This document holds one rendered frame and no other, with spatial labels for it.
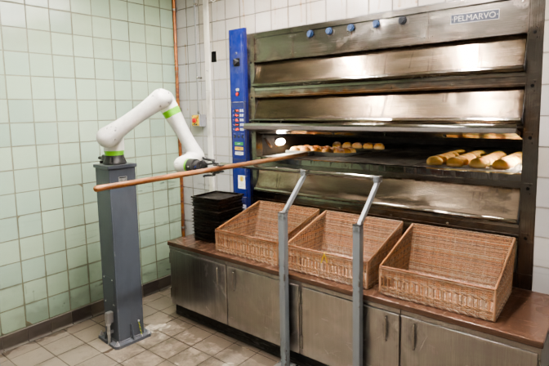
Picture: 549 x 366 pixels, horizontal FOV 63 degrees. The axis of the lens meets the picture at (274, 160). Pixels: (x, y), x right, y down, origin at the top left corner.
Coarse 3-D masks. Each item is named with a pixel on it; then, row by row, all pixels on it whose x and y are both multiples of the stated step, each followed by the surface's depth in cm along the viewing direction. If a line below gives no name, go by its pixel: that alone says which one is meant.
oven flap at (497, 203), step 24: (288, 192) 318; (312, 192) 308; (336, 192) 297; (360, 192) 286; (384, 192) 276; (408, 192) 267; (432, 192) 259; (456, 192) 251; (480, 192) 243; (504, 192) 236; (480, 216) 238; (504, 216) 233
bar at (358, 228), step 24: (264, 168) 287; (288, 168) 275; (360, 216) 227; (360, 240) 223; (360, 264) 224; (360, 288) 226; (288, 312) 261; (360, 312) 227; (288, 336) 262; (360, 336) 229; (288, 360) 264; (360, 360) 230
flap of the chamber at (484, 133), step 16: (256, 128) 318; (272, 128) 309; (288, 128) 300; (304, 128) 292; (320, 128) 284; (336, 128) 277; (352, 128) 270; (368, 128) 263; (384, 128) 257; (400, 128) 251; (416, 128) 245; (432, 128) 239; (448, 128) 234; (464, 128) 229; (480, 128) 224; (496, 128) 220; (512, 128) 215
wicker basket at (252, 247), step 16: (256, 208) 335; (272, 208) 329; (304, 208) 312; (224, 224) 310; (240, 224) 323; (256, 224) 336; (272, 224) 327; (288, 224) 318; (304, 224) 292; (224, 240) 311; (240, 240) 290; (256, 240) 281; (272, 240) 324; (288, 240) 280; (240, 256) 291; (256, 256) 282; (272, 256) 274
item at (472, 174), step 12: (264, 156) 342; (348, 168) 291; (360, 168) 285; (372, 168) 280; (384, 168) 275; (396, 168) 270; (408, 168) 265; (420, 168) 261; (432, 168) 256; (444, 168) 255; (492, 180) 237; (504, 180) 233; (516, 180) 229
